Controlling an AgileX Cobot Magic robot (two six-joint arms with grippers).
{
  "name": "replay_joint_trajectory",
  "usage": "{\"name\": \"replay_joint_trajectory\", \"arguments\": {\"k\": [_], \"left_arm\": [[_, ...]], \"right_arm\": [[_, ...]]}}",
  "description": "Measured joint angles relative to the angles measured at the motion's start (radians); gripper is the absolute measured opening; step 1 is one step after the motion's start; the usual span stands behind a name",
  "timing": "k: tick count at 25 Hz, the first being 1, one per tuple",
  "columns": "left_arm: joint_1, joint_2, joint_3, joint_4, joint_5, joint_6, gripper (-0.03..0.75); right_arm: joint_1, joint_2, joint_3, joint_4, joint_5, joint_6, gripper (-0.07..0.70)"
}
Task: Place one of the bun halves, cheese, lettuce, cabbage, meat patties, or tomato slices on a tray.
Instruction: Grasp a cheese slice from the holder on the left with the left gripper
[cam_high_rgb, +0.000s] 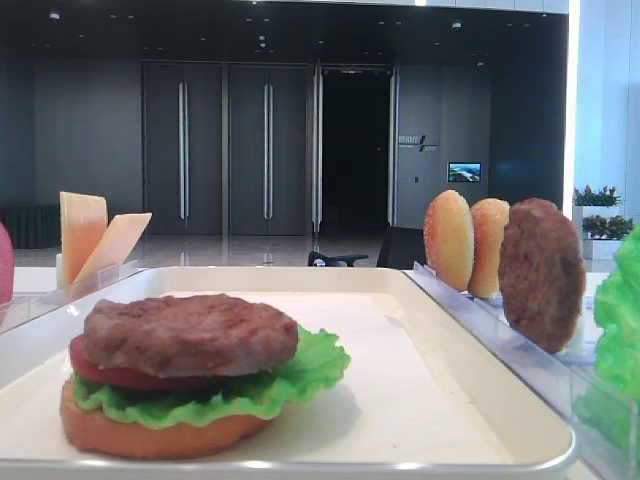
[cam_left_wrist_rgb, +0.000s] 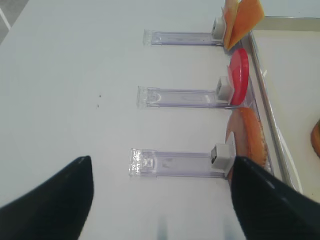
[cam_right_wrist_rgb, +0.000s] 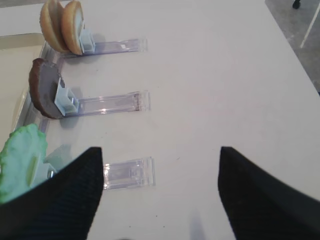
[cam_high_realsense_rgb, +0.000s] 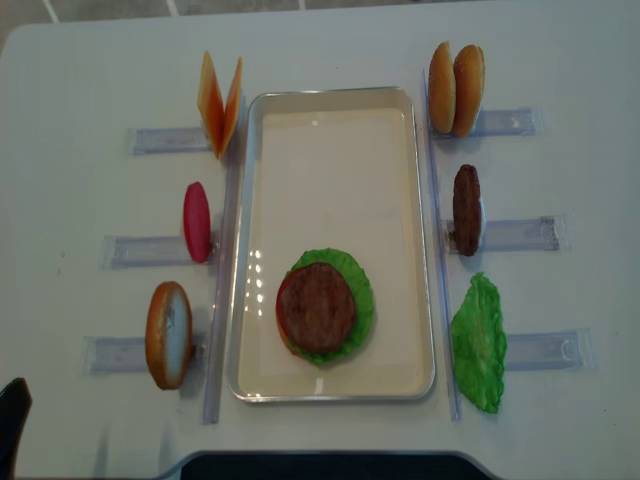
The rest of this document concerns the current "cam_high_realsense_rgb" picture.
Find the orange cheese slice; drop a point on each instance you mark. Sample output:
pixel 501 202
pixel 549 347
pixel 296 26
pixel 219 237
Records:
pixel 232 107
pixel 210 105

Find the red tomato slice on tray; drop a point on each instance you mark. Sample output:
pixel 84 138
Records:
pixel 279 305

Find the green lettuce leaf on tray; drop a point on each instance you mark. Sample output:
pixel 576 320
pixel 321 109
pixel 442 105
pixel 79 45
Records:
pixel 362 291

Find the brown meat patty on tray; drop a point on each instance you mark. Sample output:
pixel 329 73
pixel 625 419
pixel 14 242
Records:
pixel 319 308

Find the red tomato slice upright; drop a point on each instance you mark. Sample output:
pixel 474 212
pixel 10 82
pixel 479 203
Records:
pixel 197 223

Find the brown meat patty upright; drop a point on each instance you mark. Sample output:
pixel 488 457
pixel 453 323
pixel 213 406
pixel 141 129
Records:
pixel 467 210

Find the clear holder for cheese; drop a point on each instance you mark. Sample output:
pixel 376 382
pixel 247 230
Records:
pixel 167 141

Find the bread bun slice left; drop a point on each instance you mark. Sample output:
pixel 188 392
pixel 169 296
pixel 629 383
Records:
pixel 168 335

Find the green lettuce leaf upright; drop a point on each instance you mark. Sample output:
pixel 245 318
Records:
pixel 480 345

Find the clear holder for tomato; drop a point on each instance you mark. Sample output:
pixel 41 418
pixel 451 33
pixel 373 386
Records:
pixel 121 252

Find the clear holder for bread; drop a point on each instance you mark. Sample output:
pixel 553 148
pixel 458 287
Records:
pixel 114 355

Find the clear holder for lettuce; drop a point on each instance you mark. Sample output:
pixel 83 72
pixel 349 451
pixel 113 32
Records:
pixel 564 350

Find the silver metal tray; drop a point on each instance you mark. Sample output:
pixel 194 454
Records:
pixel 331 169

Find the left top bun half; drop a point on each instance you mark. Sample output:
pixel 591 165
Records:
pixel 441 89

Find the bun half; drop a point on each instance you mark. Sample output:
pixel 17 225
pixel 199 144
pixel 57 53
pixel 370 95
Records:
pixel 441 89
pixel 469 72

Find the dark base at bottom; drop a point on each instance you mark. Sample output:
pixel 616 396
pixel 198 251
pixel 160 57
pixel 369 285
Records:
pixel 330 466

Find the right top bun half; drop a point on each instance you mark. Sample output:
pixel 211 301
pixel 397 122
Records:
pixel 469 72

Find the clear holder for patty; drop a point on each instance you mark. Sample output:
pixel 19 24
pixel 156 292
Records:
pixel 544 233

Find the clear holder for buns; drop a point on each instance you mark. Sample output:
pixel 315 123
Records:
pixel 525 121

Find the black object bottom left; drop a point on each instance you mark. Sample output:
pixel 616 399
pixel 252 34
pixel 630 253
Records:
pixel 15 404

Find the left long clear rail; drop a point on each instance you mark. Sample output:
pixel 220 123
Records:
pixel 235 156

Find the long clear rail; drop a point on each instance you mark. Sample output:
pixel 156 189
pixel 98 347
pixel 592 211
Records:
pixel 235 156
pixel 452 391

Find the right long clear rail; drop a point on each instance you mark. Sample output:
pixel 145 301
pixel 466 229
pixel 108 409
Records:
pixel 452 391

